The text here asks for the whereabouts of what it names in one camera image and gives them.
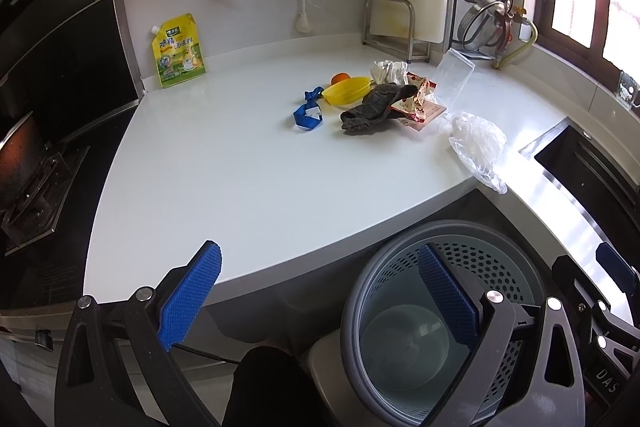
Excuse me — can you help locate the yellow gas hose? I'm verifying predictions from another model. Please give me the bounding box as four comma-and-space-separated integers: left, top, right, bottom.
491, 13, 540, 70

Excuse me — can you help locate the clear plastic bag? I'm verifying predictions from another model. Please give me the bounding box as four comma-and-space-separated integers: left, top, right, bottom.
449, 112, 508, 195

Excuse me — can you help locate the clear plastic cup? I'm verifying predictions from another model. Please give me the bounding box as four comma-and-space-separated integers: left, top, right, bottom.
432, 49, 475, 109

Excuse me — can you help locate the red white snack wrapper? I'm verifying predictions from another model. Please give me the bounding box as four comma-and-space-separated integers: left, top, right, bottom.
392, 72, 446, 131

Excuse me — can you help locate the steel pot lid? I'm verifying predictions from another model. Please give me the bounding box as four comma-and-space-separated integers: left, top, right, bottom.
456, 0, 512, 54

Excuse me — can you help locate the yellow seasoning pouch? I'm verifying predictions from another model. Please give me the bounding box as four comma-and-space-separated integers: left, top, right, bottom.
151, 13, 206, 89

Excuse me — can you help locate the black kitchen sink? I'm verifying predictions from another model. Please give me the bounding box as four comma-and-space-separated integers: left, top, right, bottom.
520, 118, 639, 265

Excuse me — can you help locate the clear suction holder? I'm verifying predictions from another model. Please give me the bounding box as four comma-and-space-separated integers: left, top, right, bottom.
616, 70, 640, 110

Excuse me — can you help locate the black range hood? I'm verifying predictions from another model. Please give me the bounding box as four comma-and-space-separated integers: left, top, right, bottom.
1, 0, 144, 141

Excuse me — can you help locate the black gas stove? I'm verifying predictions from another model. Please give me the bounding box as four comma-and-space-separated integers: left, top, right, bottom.
1, 113, 89, 257

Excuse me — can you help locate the steel cutting board rack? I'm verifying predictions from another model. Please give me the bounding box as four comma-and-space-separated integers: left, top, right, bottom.
361, 0, 432, 64

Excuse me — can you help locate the grey perforated trash bin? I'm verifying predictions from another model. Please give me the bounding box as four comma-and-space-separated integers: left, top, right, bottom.
341, 220, 544, 426

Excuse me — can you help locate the orange peel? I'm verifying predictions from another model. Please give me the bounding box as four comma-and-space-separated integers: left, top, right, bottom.
331, 72, 350, 84

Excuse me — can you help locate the printed paper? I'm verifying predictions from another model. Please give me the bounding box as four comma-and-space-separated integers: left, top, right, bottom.
370, 60, 409, 86

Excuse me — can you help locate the dark grey rag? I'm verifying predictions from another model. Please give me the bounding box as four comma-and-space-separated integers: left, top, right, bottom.
341, 83, 418, 134

